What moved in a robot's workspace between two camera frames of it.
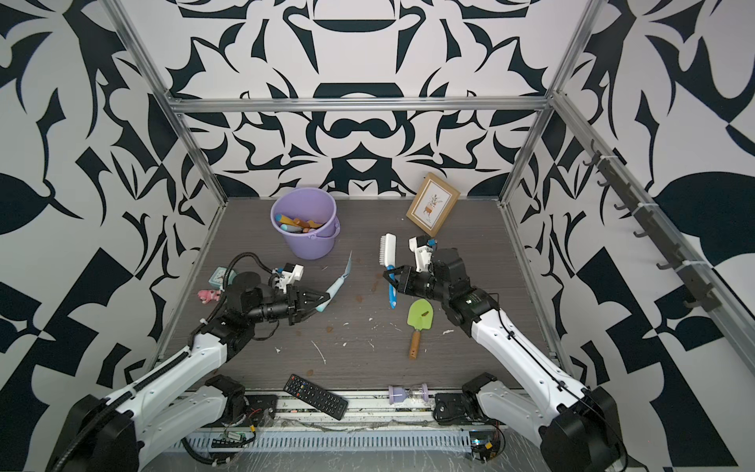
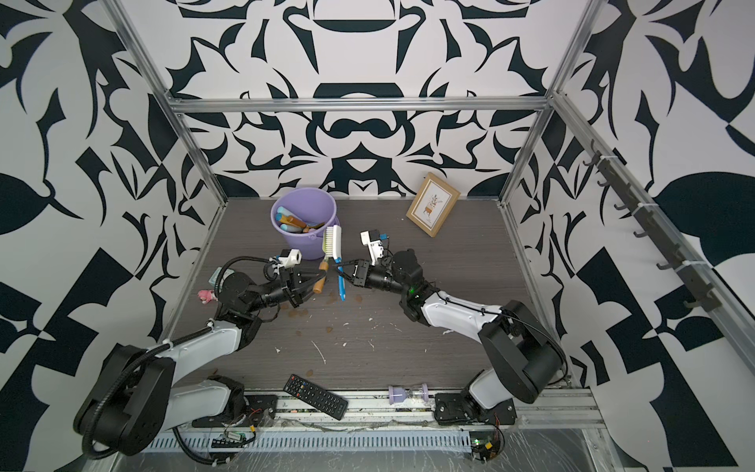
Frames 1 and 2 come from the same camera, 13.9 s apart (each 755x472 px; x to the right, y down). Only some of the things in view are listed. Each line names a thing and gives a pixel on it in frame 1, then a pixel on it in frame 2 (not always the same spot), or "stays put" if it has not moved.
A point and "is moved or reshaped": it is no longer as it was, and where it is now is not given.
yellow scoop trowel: x=309 y=224 → x=292 y=220
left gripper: x=298 y=313 → x=295 y=296
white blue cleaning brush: x=388 y=258 is moved or reshaped
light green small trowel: x=420 y=318 → x=319 y=285
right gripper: x=406 y=278 → x=363 y=275
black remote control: x=316 y=396 stays put
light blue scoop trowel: x=291 y=228 stays put
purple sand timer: x=399 y=394 stays put
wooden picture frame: x=433 y=204 stays put
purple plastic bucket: x=308 y=219 stays put
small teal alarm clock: x=217 y=277 stays put
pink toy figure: x=205 y=295 stays put
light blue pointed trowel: x=335 y=286 → x=282 y=210
